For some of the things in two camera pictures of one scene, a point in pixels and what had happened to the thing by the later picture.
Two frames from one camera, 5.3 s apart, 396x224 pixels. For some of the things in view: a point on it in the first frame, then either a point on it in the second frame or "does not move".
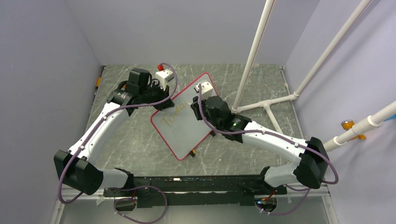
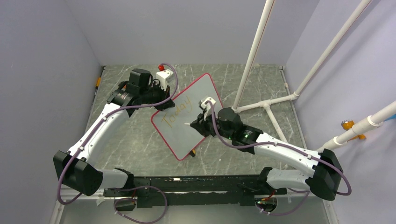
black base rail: [154, 191] does not move
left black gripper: [164, 94] does not move
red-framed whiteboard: [180, 125] does not move
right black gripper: [196, 106] → [201, 125]
